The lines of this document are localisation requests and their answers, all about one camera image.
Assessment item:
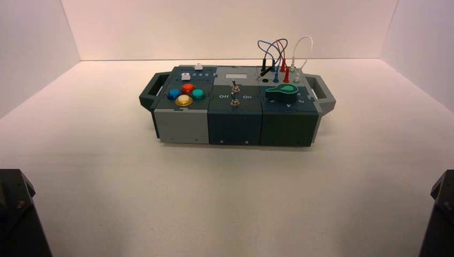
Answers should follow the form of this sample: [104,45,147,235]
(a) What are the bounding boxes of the black jumper cable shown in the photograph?
[260,41,286,77]

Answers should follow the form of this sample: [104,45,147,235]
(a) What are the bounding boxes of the green rotary knob handle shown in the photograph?
[265,83,301,103]

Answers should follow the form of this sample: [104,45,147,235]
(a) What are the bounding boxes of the yellow dome push button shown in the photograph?
[176,94,194,108]

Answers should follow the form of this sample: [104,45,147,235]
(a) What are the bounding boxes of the red jumper cable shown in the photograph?
[274,39,291,84]

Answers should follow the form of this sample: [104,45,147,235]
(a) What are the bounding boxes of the blue jumper cable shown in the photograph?
[257,40,284,84]

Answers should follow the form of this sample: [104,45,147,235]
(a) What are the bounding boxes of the white jumper cable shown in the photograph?
[290,36,314,84]

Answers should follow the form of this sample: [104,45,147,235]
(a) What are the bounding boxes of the grey and teal control box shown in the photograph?
[139,65,337,147]

